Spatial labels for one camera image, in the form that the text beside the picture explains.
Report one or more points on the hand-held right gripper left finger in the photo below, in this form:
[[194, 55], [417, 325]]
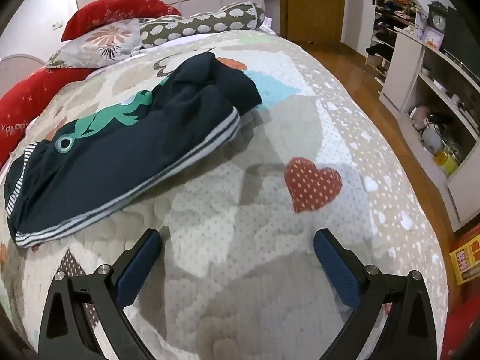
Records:
[[138, 266]]

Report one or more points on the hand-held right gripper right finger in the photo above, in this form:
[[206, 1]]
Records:
[[335, 266]]

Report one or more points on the navy pants with striped trim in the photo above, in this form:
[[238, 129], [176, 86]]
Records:
[[112, 150]]

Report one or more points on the heart-patterned quilted bedspread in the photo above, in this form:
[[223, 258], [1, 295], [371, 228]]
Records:
[[240, 195]]

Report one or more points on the yellow cardboard box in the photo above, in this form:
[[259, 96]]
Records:
[[467, 258]]

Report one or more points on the red bag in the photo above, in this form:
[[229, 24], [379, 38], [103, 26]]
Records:
[[457, 330]]

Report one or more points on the yellow jar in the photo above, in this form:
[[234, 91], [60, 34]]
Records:
[[447, 163]]

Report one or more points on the white round lamp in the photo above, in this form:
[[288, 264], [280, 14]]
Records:
[[432, 140]]

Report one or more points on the pink plush toy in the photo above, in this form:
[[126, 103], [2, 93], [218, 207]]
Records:
[[420, 115]]

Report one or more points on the red starry long pillow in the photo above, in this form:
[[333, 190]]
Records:
[[30, 101]]

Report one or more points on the white shelf unit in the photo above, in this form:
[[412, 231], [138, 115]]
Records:
[[401, 71]]

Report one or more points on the grey floral pillow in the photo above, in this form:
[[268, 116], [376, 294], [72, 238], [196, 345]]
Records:
[[93, 41]]

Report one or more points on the round padded headboard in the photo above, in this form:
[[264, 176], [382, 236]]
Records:
[[15, 71]]

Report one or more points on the shoe rack with shoes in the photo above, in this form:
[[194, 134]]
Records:
[[386, 26]]

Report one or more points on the green white-dotted bolster pillow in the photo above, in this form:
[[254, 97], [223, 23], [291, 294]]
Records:
[[202, 22]]

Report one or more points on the red floral pillow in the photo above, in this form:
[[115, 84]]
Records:
[[101, 11]]

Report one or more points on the wooden door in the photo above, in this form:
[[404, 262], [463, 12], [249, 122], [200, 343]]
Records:
[[311, 3]]

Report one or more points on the dark mantel clock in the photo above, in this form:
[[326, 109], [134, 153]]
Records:
[[437, 18]]

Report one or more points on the wall outlet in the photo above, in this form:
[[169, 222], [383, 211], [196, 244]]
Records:
[[56, 25]]

